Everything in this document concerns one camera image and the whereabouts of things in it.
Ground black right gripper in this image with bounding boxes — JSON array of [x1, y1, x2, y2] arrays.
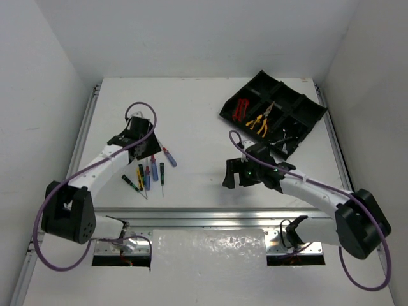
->
[[223, 157, 263, 188]]

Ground blue red screwdriver large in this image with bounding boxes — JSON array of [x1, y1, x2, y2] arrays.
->
[[150, 155, 159, 182]]

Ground large silver open-end wrench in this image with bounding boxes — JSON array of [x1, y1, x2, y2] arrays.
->
[[269, 136, 298, 145]]

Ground red black folding saw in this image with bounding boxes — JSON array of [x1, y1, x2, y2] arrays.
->
[[232, 98, 249, 122]]

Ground yellow needle-nose pliers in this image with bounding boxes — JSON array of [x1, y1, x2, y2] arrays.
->
[[245, 101, 275, 138]]

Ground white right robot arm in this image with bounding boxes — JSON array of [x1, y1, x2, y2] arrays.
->
[[222, 141, 391, 259]]

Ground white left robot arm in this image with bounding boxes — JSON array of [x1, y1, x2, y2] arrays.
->
[[41, 116, 160, 244]]

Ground Pro'sKit black green screwdriver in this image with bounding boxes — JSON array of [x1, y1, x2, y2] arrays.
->
[[159, 162, 165, 198]]

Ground black green precision screwdriver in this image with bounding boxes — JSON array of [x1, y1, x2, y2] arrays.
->
[[122, 175, 148, 200]]

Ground small yellow utility knife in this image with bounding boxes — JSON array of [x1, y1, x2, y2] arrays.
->
[[136, 168, 143, 191]]

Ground black compartment tray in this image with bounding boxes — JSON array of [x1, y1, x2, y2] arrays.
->
[[219, 70, 326, 160]]

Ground white front cover board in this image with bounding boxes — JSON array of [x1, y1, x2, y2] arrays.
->
[[24, 229, 393, 305]]

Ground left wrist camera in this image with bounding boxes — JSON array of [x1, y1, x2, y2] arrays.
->
[[130, 111, 145, 119]]

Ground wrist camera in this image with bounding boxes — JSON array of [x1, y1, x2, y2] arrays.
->
[[240, 140, 255, 151], [130, 111, 145, 119]]

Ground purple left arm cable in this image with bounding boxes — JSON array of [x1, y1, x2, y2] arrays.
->
[[33, 101, 157, 272]]

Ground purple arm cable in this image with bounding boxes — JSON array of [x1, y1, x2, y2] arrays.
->
[[33, 101, 157, 272], [228, 129, 392, 291]]

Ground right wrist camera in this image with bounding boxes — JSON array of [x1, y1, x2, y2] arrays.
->
[[240, 140, 255, 151]]

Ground aluminium rail frame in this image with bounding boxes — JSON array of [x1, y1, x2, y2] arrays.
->
[[9, 81, 383, 305]]

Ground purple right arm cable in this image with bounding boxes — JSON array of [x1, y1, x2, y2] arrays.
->
[[228, 129, 392, 291]]

